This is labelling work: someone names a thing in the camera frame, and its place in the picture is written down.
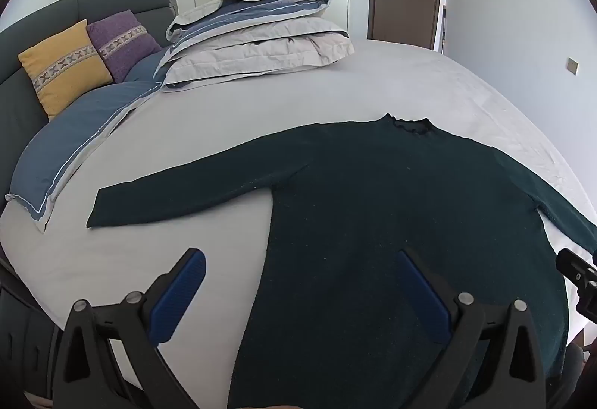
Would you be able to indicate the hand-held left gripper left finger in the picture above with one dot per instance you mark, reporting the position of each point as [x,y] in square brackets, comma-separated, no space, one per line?
[179,292]

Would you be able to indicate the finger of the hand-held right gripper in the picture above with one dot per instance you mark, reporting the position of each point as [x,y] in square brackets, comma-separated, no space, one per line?
[576,267]

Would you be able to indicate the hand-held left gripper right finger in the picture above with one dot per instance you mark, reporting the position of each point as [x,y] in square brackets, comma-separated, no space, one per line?
[422,292]

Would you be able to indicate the dark green knit sweater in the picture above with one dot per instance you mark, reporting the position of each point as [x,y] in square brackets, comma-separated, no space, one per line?
[373,222]

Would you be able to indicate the dark bedside cabinet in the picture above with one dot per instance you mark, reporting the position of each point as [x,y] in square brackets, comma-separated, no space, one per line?
[23,334]

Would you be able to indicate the blue pillow with white border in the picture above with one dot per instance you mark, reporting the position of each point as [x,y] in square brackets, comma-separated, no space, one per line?
[70,143]
[147,66]

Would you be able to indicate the yellow patterned cushion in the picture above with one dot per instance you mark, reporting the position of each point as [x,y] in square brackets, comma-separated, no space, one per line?
[65,69]

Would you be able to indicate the purple patterned cushion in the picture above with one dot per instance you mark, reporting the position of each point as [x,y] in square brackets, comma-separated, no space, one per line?
[123,43]

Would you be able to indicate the folded grey and blue duvet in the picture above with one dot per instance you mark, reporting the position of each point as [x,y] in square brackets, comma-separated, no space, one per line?
[261,41]

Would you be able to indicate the grey upholstered headboard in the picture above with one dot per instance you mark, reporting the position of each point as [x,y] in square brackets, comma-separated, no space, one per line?
[28,41]

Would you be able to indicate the brass wall socket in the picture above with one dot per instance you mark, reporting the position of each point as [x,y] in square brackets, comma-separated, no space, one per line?
[572,66]

